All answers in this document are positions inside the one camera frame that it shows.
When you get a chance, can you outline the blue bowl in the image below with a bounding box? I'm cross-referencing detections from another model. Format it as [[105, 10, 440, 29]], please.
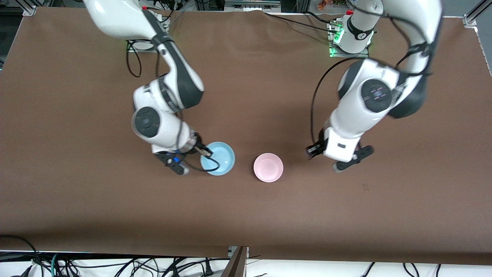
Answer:
[[200, 141, 236, 177]]

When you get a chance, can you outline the long black table cable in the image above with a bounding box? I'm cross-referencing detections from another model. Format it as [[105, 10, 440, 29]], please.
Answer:
[[263, 11, 339, 33]]

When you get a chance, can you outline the teal cable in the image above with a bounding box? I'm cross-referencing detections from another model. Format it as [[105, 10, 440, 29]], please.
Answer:
[[51, 252, 64, 277]]

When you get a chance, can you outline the black looped floor cable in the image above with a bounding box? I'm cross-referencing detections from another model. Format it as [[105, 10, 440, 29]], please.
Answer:
[[0, 234, 43, 277]]

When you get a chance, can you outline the aluminium frame corner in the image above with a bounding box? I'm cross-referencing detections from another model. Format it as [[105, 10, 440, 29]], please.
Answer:
[[22, 0, 39, 17], [463, 0, 492, 28]]

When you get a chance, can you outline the aluminium profile bar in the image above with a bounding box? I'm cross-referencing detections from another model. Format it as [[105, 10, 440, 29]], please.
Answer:
[[224, 0, 281, 12]]

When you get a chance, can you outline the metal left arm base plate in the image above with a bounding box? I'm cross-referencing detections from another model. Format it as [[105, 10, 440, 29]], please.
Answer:
[[329, 45, 370, 59]]

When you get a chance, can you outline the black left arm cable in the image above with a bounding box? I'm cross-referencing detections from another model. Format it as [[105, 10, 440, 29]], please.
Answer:
[[309, 12, 435, 145]]

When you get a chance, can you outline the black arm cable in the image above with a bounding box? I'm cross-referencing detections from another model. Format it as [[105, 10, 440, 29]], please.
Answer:
[[309, 12, 435, 145], [126, 38, 222, 173]]

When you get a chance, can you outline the brown table cover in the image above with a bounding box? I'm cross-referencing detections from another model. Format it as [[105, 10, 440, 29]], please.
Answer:
[[0, 7, 492, 266]]

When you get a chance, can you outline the metal post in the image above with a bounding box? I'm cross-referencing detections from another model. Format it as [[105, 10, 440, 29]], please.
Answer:
[[221, 246, 250, 277]]

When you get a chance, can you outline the short black table cable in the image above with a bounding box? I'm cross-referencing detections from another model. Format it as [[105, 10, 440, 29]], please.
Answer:
[[303, 10, 333, 24]]

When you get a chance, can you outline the pink bowl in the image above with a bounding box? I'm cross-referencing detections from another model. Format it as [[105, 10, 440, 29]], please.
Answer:
[[253, 152, 284, 183]]

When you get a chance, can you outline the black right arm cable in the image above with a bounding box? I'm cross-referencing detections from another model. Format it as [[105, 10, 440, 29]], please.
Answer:
[[126, 38, 222, 173]]

